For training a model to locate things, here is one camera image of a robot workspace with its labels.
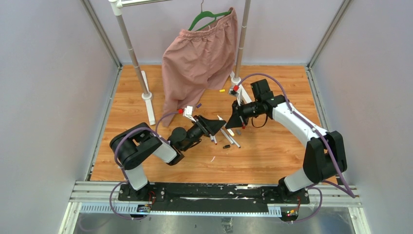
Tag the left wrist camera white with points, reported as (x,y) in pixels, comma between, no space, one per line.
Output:
(188,111)

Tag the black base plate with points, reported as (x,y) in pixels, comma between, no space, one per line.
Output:
(216,198)

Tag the white marker grey tip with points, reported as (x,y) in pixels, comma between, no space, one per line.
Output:
(227,136)

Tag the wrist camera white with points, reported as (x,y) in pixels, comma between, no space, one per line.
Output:
(188,111)
(236,92)

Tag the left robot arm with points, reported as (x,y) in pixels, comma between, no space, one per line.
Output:
(132,147)

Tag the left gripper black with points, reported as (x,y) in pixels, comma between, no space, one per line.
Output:
(208,127)

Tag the white marker yellow tip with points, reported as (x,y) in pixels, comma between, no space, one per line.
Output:
(229,130)

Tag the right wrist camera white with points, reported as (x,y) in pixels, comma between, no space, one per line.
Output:
(236,92)

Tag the pink shorts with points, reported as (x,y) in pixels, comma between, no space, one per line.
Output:
(197,61)

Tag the white marker teal tip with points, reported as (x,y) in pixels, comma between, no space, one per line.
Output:
(235,142)

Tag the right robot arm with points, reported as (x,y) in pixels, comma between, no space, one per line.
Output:
(324,151)

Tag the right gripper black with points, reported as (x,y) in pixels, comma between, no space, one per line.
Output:
(235,121)

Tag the aluminium frame rail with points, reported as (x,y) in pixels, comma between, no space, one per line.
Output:
(94,207)

